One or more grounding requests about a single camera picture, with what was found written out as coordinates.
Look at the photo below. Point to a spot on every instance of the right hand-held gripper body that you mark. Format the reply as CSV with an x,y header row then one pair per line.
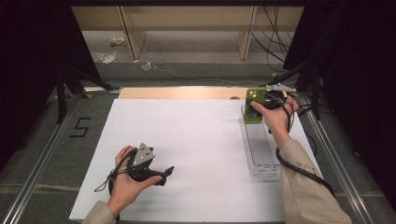
x,y
275,99

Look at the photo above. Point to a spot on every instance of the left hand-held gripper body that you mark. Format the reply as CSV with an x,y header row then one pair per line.
x,y
141,155

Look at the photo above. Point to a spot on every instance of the clear ridged plastic tray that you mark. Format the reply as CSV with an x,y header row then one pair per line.
x,y
260,146

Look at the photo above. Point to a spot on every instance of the person's right hand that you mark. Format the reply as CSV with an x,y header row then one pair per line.
x,y
278,121

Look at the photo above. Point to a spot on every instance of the person's left hand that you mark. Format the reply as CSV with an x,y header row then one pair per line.
x,y
127,189

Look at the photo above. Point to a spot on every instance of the black metal stand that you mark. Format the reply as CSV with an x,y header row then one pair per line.
x,y
60,93
315,93

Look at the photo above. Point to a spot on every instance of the white table sheet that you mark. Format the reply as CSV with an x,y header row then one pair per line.
x,y
186,140

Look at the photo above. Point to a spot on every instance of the crumpled clear plastic scrap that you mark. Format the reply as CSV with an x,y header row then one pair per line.
x,y
146,66
116,41
106,58

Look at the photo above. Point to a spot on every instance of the black curtain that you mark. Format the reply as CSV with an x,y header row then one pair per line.
x,y
358,62
31,46

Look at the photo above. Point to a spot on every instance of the beige wooden shelf unit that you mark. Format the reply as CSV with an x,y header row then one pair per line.
x,y
186,18

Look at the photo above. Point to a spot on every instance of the aluminium floor rail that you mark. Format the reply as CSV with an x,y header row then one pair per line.
x,y
351,186
34,180

